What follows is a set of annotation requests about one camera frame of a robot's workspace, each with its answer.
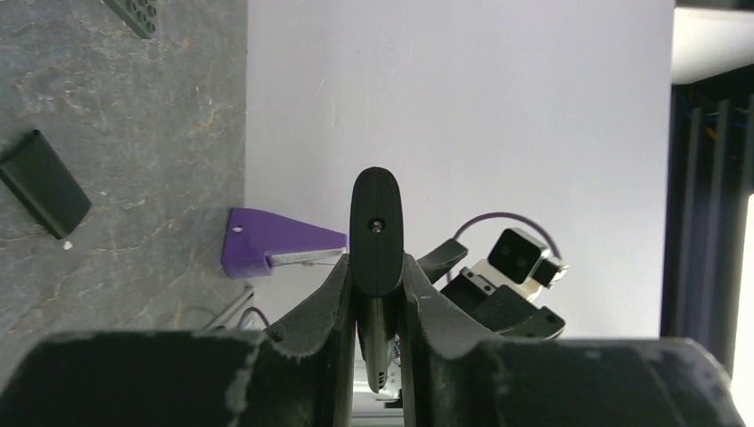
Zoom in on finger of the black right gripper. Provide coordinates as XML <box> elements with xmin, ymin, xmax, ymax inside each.
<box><xmin>417</xmin><ymin>238</ymin><xmax>469</xmax><ymax>284</ymax></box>

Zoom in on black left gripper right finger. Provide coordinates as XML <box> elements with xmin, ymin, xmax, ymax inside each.
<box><xmin>398</xmin><ymin>254</ymin><xmax>505</xmax><ymax>426</ymax></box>

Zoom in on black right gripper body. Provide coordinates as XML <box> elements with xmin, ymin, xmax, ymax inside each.
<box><xmin>441</xmin><ymin>268</ymin><xmax>566</xmax><ymax>339</ymax></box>

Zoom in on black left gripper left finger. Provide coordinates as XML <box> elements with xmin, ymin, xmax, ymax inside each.
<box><xmin>235</xmin><ymin>254</ymin><xmax>356</xmax><ymax>426</ymax></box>

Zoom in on black battery cover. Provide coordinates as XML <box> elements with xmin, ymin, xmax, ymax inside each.
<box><xmin>1</xmin><ymin>129</ymin><xmax>92</xmax><ymax>239</ymax></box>

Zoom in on purple box device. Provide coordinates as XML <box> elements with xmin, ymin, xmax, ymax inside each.
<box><xmin>221</xmin><ymin>207</ymin><xmax>348</xmax><ymax>279</ymax></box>

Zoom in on dark grey lego baseplate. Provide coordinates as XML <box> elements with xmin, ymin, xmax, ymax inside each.
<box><xmin>102</xmin><ymin>0</ymin><xmax>158</xmax><ymax>39</ymax></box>

